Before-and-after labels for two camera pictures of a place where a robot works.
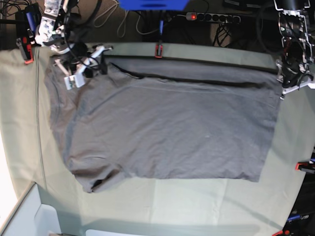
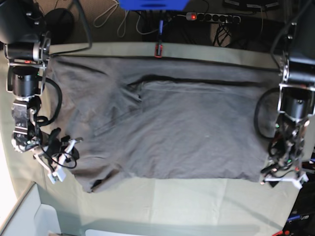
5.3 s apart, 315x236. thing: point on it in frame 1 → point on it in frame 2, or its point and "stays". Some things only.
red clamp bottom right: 282,232 stays
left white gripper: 76,78 → 59,174
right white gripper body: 286,90 → 299,181
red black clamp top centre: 159,47 stays
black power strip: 212,16 stays
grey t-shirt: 150,117 stays
